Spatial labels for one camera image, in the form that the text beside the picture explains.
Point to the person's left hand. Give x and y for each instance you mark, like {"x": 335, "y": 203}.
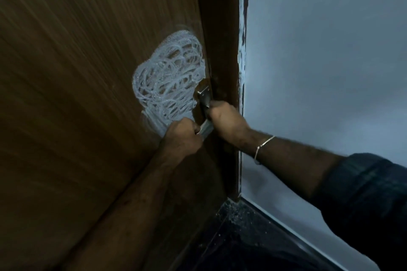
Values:
{"x": 181, "y": 139}

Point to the brown wooden door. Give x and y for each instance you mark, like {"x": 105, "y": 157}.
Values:
{"x": 79, "y": 89}

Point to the person's right hand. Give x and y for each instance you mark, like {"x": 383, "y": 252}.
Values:
{"x": 230, "y": 124}

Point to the person's right forearm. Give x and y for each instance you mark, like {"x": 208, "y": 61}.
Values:
{"x": 295, "y": 162}

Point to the person's left forearm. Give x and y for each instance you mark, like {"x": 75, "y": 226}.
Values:
{"x": 127, "y": 210}

